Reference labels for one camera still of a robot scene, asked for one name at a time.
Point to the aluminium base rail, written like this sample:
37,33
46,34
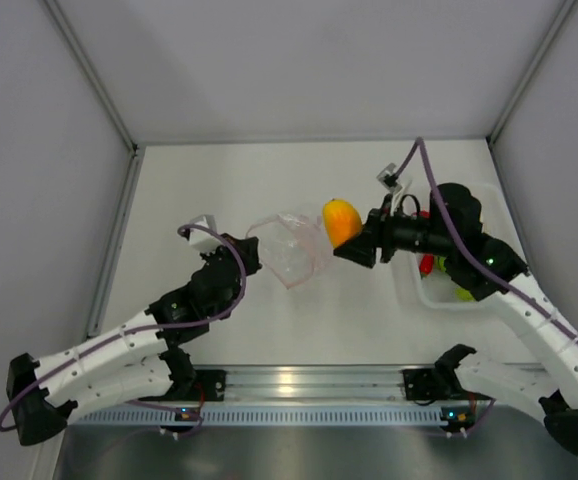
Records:
380,383

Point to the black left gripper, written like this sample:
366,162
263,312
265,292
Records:
248,246

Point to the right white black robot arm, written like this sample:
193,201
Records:
495,276

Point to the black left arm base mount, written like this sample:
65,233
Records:
207,385

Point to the orange toy pepper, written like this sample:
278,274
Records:
341,220

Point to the green toy pepper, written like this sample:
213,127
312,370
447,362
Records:
464,295

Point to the slotted white cable duct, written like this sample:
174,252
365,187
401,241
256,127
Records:
232,415

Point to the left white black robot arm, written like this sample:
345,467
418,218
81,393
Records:
140,359

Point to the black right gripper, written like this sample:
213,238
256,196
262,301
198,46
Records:
388,219

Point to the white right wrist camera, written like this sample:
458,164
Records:
396,185

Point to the red toy chili pepper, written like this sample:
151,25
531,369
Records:
426,264

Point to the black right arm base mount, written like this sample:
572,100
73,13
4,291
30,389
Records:
427,385

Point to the aluminium frame post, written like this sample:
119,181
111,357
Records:
77,50

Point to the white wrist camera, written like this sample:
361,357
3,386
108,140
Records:
396,185
201,237

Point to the clear polka dot zip bag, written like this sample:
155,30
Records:
293,244

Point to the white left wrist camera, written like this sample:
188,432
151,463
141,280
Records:
201,237

